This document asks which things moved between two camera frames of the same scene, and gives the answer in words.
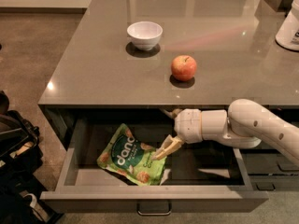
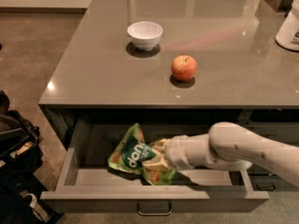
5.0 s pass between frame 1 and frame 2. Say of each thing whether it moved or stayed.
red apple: stayed
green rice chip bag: moved
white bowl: stayed
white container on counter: stayed
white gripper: moved
